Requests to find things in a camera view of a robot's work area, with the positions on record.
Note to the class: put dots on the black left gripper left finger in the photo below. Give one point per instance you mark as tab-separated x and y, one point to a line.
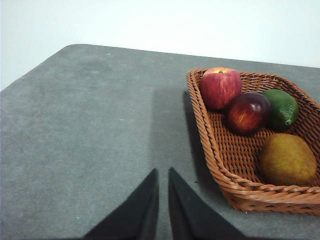
135	212

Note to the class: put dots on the dark purple round fruit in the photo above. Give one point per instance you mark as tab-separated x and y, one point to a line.
247	113

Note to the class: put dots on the red apple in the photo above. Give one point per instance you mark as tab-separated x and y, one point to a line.
220	87

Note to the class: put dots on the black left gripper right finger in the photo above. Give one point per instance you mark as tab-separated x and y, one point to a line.
195	215

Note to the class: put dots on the brown wicker basket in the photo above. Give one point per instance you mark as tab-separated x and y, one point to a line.
225	150

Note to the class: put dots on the green avocado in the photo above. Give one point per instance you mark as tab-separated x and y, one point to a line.
282	107

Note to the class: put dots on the brown kiwi fruit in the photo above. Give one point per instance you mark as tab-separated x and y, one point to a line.
287	160

